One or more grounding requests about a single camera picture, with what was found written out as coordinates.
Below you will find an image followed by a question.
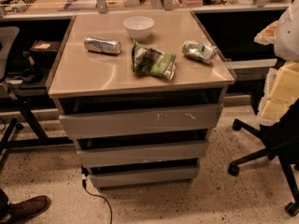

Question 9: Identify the black power cable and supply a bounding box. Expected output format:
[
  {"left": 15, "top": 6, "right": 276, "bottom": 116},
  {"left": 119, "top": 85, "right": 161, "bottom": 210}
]
[{"left": 80, "top": 168, "right": 114, "bottom": 224}]

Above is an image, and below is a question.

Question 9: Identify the grey chair at left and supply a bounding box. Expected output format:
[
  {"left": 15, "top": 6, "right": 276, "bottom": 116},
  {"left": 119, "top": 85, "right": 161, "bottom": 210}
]
[{"left": 0, "top": 26, "right": 20, "bottom": 163}]

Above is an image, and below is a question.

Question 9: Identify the white ceramic bowl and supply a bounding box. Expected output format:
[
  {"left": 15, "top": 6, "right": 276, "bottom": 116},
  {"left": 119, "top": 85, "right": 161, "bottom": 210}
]
[{"left": 123, "top": 16, "right": 154, "bottom": 41}]

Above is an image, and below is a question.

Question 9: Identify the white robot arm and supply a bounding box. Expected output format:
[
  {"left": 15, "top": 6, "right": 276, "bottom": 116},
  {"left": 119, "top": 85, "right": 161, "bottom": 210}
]
[{"left": 254, "top": 0, "right": 299, "bottom": 126}]

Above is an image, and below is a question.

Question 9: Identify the black office chair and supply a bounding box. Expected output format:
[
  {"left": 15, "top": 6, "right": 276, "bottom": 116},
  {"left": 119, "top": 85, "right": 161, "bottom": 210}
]
[{"left": 228, "top": 102, "right": 299, "bottom": 217}]

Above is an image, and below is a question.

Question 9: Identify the grey drawer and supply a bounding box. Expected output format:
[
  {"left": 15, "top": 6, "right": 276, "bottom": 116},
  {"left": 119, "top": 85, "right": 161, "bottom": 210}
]
[
  {"left": 59, "top": 104, "right": 223, "bottom": 139},
  {"left": 90, "top": 166, "right": 199, "bottom": 188},
  {"left": 77, "top": 141, "right": 208, "bottom": 168}
]

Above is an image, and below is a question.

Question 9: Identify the brown shoe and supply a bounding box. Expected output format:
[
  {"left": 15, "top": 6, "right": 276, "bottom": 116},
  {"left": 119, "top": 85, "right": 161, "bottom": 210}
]
[{"left": 0, "top": 195, "right": 50, "bottom": 224}]

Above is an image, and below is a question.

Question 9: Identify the silver soda can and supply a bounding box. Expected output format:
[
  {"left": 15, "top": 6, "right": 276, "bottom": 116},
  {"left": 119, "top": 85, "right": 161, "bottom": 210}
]
[{"left": 84, "top": 36, "right": 121, "bottom": 55}]

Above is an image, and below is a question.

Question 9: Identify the grey three-drawer cabinet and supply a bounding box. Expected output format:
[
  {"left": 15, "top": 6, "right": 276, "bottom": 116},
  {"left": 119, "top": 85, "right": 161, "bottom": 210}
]
[{"left": 49, "top": 10, "right": 235, "bottom": 177}]

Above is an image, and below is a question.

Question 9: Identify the green chip bag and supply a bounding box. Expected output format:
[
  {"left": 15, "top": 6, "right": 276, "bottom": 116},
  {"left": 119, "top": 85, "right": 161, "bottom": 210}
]
[{"left": 132, "top": 41, "right": 177, "bottom": 80}]

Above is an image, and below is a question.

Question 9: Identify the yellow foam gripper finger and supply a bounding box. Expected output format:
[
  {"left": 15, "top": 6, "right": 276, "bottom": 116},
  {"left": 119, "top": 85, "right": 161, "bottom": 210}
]
[{"left": 256, "top": 62, "right": 299, "bottom": 126}]

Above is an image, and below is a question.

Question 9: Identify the grey top drawer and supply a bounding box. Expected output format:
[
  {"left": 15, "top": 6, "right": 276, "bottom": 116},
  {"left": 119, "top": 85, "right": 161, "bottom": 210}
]
[{"left": 59, "top": 104, "right": 223, "bottom": 139}]

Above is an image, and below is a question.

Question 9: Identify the grey bottom drawer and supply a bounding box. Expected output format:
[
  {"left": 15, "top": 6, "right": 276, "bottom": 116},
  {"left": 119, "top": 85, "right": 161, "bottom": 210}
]
[{"left": 90, "top": 166, "right": 199, "bottom": 188}]

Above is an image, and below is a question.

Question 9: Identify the black box under desk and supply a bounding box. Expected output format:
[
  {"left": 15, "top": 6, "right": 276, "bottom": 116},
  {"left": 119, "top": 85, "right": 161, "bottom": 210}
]
[{"left": 30, "top": 40, "right": 61, "bottom": 67}]

